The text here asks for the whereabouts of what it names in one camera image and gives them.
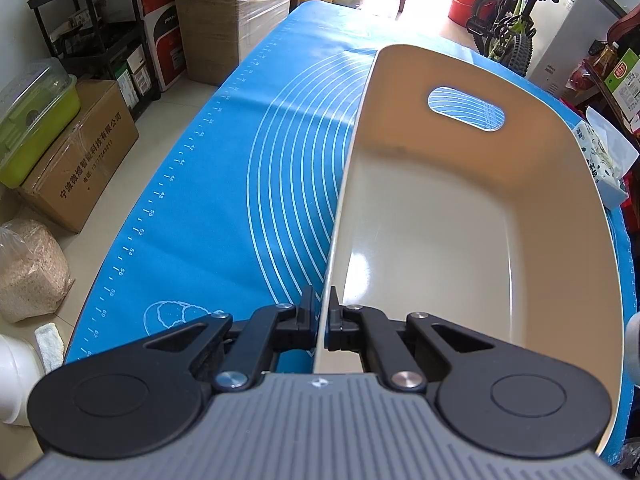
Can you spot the bag of wood pellets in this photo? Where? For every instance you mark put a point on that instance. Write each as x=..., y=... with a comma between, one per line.
x=35, y=275

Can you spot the white plastic pipe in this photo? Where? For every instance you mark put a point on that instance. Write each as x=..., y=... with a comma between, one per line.
x=20, y=370

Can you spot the black metal shelf rack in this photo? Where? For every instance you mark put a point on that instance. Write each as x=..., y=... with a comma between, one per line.
x=104, y=49

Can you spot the brown cardboard box with print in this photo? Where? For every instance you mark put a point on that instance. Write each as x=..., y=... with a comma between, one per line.
x=71, y=176

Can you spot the beige plastic storage bin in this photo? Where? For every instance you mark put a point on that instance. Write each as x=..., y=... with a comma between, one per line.
x=468, y=198

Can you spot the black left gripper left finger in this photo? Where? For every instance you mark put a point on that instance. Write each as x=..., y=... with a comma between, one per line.
x=135, y=398

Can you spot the green plastic lidded container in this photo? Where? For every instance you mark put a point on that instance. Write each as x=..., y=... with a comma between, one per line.
x=36, y=107

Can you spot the large wrapped cardboard box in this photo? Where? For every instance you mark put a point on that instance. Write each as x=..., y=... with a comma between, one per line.
x=218, y=34

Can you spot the green white product box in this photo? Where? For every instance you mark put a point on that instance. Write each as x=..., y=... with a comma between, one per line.
x=623, y=82

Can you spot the floral tissue pack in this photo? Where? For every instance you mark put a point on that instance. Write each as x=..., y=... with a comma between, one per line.
x=608, y=154

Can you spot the green children's bicycle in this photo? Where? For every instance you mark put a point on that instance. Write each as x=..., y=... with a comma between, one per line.
x=503, y=31

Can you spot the white chest freezer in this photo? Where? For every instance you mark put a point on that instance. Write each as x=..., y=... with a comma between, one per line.
x=565, y=32

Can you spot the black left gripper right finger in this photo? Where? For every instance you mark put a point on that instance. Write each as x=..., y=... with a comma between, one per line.
x=501, y=397

